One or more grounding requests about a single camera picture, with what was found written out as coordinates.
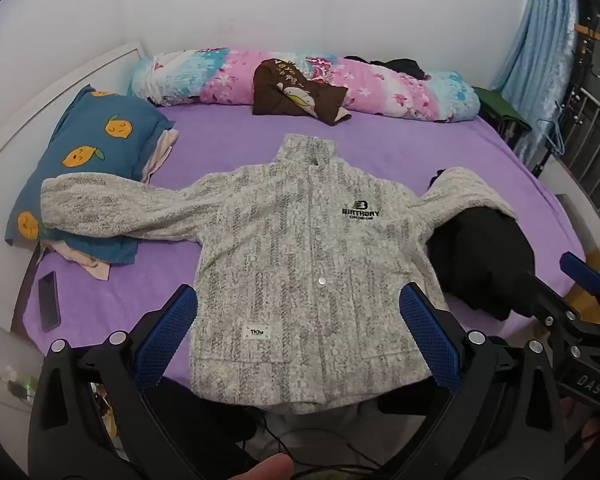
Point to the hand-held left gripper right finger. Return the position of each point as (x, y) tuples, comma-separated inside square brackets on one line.
[(430, 340)]

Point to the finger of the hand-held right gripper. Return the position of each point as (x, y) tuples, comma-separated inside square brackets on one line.
[(540, 290), (582, 272)]

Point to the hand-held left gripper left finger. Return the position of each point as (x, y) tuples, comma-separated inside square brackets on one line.
[(167, 340)]

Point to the grey knit jacket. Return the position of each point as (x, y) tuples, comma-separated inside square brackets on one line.
[(300, 260)]

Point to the person's left hand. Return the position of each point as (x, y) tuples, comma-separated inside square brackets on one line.
[(267, 467)]

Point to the black garment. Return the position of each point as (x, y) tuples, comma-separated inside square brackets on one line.
[(480, 255)]

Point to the black phone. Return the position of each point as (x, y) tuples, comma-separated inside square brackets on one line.
[(49, 302)]

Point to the blue hanger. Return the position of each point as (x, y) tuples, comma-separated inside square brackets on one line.
[(557, 130)]

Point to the metal rack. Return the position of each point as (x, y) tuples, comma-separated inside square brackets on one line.
[(592, 110)]

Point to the green cloth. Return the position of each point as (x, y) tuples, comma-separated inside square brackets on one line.
[(500, 105)]

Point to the blue lemon print pillow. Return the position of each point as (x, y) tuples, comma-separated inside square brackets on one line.
[(95, 150)]

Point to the blue curtain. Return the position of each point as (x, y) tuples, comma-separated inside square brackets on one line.
[(540, 60)]

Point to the rolled floral quilt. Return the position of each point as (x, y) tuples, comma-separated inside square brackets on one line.
[(380, 90)]

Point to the small black cloth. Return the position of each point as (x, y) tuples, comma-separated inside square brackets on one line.
[(405, 66)]

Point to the brown printed cloth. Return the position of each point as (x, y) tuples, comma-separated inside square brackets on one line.
[(280, 95)]

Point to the white headboard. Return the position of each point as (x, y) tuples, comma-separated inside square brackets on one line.
[(30, 105)]

